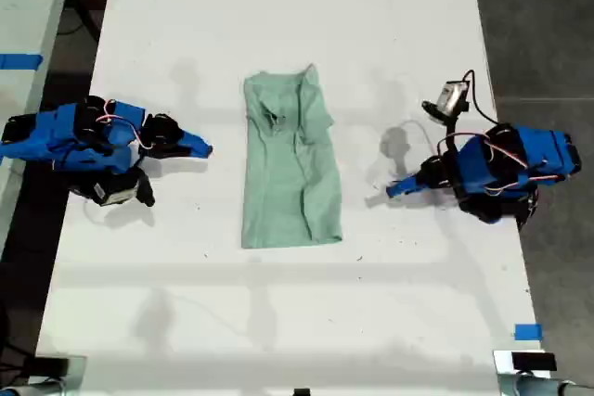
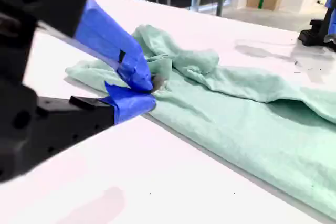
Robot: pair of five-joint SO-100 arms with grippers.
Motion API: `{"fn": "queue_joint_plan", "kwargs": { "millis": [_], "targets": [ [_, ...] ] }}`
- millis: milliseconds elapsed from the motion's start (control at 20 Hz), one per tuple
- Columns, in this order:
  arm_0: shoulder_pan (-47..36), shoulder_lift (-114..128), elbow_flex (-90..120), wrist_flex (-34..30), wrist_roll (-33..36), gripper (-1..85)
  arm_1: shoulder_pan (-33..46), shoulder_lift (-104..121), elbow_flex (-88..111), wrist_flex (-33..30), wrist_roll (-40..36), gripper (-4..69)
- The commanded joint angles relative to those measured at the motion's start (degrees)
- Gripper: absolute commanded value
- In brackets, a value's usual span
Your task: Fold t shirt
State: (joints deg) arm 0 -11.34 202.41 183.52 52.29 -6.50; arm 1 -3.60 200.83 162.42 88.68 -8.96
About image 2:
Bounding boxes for gripper finger black and blue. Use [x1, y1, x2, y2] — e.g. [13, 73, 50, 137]
[0, 0, 154, 94]
[34, 81, 158, 166]

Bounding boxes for pale green T-shirt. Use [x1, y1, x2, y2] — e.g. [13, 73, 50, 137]
[65, 24, 336, 221]

